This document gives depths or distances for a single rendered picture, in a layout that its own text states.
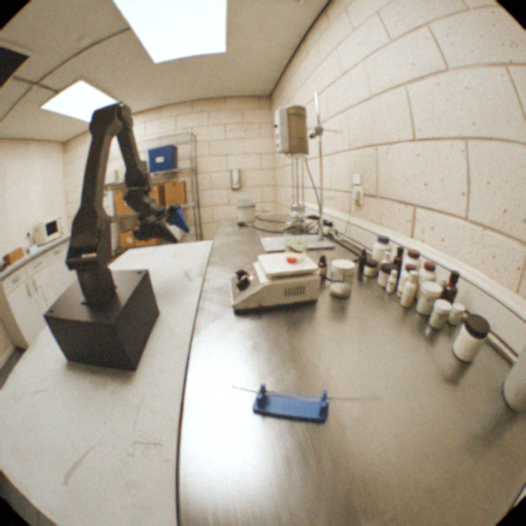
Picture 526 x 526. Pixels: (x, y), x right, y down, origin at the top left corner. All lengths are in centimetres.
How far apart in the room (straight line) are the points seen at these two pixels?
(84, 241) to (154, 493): 38
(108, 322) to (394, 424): 43
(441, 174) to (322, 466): 71
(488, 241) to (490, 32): 62
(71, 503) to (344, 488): 34
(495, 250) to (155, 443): 74
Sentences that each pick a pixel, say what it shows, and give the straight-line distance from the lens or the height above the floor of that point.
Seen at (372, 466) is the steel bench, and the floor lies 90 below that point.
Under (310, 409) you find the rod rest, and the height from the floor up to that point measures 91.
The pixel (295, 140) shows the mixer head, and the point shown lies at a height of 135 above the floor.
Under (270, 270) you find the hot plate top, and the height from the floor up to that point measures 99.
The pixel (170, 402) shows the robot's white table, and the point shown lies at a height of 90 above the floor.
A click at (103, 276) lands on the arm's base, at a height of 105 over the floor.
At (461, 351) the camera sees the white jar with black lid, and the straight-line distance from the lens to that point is 47.
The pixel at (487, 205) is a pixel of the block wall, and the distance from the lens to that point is 63.
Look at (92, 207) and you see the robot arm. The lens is 41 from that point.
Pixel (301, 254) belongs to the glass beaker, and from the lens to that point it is 49.
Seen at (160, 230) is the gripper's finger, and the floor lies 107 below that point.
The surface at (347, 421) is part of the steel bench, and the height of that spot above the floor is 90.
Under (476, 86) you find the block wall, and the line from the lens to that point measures 71.
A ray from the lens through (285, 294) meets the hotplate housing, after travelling 48.
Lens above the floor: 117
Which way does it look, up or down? 21 degrees down
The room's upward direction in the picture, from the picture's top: 2 degrees counter-clockwise
